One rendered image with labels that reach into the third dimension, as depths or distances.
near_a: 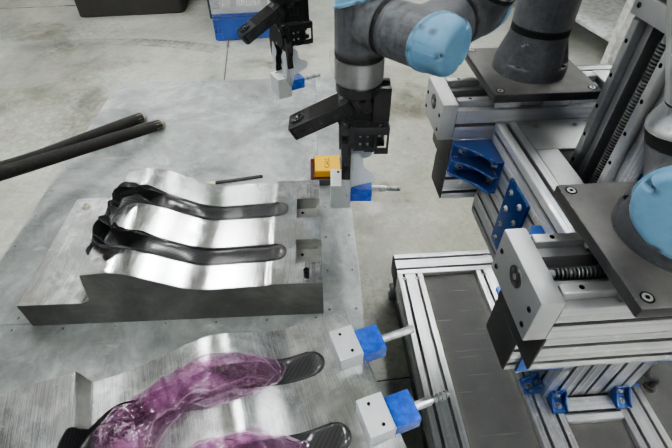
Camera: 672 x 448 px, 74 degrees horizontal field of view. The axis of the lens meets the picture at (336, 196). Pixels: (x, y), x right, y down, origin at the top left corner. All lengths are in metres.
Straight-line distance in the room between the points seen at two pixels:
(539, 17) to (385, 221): 1.32
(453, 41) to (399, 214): 1.62
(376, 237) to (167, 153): 1.10
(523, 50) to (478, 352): 0.91
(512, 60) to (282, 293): 0.65
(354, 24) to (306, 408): 0.52
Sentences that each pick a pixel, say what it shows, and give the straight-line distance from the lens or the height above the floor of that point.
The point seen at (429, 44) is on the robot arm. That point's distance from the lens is 0.56.
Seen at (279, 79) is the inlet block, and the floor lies 0.96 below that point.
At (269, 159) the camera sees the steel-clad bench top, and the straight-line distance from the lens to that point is 1.13.
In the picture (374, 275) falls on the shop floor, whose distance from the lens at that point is 1.87.
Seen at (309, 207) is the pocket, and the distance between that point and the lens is 0.89.
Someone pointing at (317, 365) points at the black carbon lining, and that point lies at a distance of 0.70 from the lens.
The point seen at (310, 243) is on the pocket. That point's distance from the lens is 0.80.
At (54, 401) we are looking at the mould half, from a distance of 0.71.
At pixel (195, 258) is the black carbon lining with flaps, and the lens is 0.81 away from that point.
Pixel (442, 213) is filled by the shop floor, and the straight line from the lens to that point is 2.17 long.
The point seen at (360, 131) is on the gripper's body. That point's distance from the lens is 0.71.
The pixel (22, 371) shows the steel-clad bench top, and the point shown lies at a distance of 0.90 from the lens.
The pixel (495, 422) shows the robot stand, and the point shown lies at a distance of 1.42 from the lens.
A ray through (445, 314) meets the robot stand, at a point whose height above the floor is 0.21.
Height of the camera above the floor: 1.47
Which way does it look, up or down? 42 degrees down
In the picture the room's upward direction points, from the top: straight up
